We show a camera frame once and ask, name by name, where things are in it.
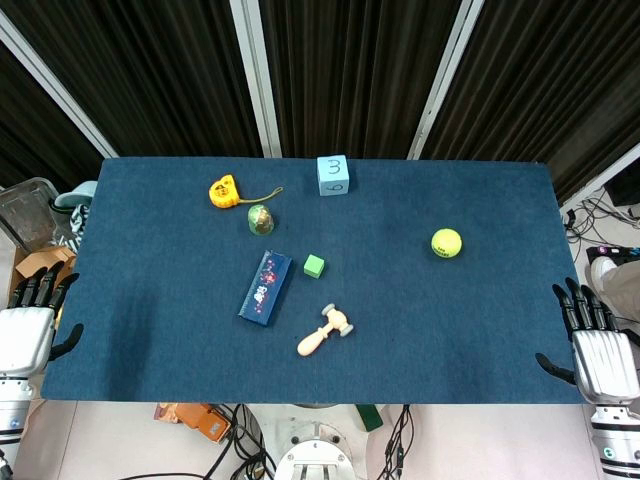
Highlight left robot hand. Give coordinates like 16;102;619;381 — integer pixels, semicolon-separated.
0;260;85;376

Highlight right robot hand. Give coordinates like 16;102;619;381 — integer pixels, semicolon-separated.
534;277;640;405

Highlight yellow tennis ball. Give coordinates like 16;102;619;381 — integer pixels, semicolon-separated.
430;228;464;260

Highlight cardboard box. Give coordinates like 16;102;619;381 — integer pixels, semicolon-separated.
13;244;77;286

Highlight person's beige trouser leg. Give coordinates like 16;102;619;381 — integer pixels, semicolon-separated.
601;259;640;323

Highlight person's white shoe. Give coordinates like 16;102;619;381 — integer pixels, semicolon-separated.
589;255;619;301

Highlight striped cloth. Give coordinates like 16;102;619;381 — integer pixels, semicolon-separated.
59;204;92;254

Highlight clear plastic container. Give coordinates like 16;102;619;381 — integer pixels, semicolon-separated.
0;177;60;254

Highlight teal cup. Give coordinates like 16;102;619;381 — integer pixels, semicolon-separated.
53;180;98;210

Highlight black monitor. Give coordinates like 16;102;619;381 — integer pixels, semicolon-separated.
602;168;640;208

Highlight green block under table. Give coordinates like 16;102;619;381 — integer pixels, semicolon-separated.
355;403;385;433

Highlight yellow tape measure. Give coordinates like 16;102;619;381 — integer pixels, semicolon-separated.
208;173;284;209

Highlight dark blue patterned box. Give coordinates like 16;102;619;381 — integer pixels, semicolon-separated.
237;249;294;328

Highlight green gold foil egg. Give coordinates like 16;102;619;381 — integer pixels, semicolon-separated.
247;203;276;236

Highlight wooden toy hammer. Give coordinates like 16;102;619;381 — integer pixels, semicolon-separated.
296;303;355;358

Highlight blue felt table mat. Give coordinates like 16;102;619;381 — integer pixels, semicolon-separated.
39;157;587;405

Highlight robot torso base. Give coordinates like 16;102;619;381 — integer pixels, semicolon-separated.
273;402;357;480

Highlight light blue numbered cube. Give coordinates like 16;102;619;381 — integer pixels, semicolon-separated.
316;154;350;197

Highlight black floor cables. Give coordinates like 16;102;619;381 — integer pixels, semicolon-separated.
562;195;640;261

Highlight black cable bundle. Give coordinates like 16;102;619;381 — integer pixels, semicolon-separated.
375;403;413;480

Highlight white aluminium frame post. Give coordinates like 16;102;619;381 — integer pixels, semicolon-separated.
0;9;119;159
406;0;486;161
228;0;283;159

